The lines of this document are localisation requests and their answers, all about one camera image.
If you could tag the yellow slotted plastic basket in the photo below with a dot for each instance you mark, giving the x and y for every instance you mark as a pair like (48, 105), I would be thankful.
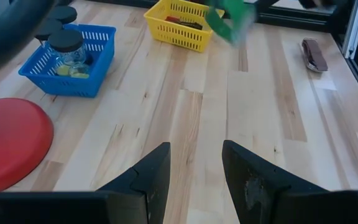
(179, 39)

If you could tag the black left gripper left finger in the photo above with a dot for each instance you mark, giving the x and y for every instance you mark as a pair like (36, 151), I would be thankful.
(152, 174)

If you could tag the hourglass with yellow sand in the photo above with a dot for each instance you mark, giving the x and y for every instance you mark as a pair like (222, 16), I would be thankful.
(65, 42)

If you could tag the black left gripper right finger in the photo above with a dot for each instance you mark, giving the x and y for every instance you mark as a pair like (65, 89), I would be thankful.
(253, 186)

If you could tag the black-lidded glass hourglass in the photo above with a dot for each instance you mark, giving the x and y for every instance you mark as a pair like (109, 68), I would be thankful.
(62, 14)

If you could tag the red desk lamp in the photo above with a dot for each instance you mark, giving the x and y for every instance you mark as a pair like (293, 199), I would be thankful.
(11, 143)

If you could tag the blue slotted plastic basket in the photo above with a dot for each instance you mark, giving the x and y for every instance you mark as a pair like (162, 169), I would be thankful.
(73, 85)

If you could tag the red flat item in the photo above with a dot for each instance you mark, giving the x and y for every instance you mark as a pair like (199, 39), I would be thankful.
(172, 19)

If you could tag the aluminium frame post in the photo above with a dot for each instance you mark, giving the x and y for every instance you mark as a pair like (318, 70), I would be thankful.
(354, 28)

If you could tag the green-rimmed white wall clock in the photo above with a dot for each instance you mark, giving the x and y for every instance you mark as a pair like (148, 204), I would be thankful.
(232, 18)

